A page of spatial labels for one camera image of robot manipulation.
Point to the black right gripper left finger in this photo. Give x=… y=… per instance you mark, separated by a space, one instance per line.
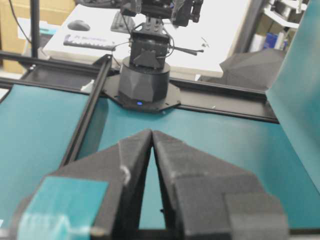
x=100 y=192

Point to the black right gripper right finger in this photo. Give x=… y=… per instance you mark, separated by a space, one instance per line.
x=213 y=199

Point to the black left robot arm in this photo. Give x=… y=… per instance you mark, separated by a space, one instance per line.
x=143 y=83

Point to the teal side panel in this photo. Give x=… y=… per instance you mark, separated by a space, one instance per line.
x=295 y=95

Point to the white keyboard box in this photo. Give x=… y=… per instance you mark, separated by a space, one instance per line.
x=197 y=46

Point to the black frame border rail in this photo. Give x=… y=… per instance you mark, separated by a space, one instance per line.
x=182 y=94

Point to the black aluminium rail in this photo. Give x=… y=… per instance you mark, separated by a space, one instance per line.
x=79 y=133

